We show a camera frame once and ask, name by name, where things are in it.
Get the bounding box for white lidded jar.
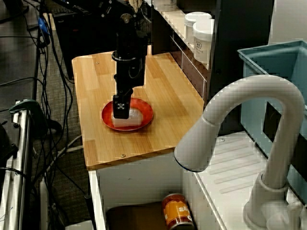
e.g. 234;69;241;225
153;0;178;12
184;11;213;46

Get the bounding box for white jar with printed label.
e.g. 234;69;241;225
192;19;215;65

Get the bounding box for red round plate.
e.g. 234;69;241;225
101;97;154;131

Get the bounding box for orange soup can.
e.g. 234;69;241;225
162;193;194;230

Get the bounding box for grey toy faucet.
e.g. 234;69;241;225
174;75;306;230

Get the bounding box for dark tile backsplash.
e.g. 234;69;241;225
169;35;208;99

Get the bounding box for black computer tower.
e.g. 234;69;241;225
52;7;117;81

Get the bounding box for white cable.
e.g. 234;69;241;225
47;134;84;172

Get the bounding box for small white block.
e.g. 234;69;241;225
111;106;144;129

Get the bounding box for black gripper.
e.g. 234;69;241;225
111;51;147;120

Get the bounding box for brown board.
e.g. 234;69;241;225
106;202;168;230

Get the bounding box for green clamp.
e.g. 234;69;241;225
9;99;48;135

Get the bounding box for black shelf end panel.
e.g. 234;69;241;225
151;0;183;56

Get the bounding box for teal plastic bin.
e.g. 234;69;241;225
237;40;307;206

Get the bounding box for thin black cable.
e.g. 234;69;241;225
0;76;45;87

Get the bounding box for aluminium frame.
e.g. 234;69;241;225
0;100;33;230

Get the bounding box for black cabinet column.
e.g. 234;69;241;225
208;0;275;135

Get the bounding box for beige shelf ledge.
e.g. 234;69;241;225
153;7;212;70

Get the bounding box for blue cable connector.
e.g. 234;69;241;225
37;17;50;36

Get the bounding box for black wire rack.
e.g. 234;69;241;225
134;4;153;46

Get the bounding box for white toy sink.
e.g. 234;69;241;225
88;131;307;230

